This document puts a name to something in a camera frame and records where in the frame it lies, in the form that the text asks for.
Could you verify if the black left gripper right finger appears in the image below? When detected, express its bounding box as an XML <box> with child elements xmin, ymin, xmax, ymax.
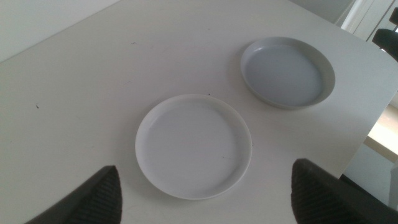
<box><xmin>290</xmin><ymin>158</ymin><xmax>398</xmax><ymax>224</ymax></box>

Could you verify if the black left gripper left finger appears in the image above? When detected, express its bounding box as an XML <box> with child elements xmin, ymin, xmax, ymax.
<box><xmin>24</xmin><ymin>165</ymin><xmax>123</xmax><ymax>224</ymax></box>

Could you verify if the pale grey shallow bowl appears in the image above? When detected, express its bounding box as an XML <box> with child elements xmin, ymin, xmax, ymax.
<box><xmin>239</xmin><ymin>36</ymin><xmax>336</xmax><ymax>110</ymax></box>

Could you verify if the white shallow bowl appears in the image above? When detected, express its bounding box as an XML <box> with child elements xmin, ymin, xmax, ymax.
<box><xmin>134</xmin><ymin>93</ymin><xmax>253</xmax><ymax>200</ymax></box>

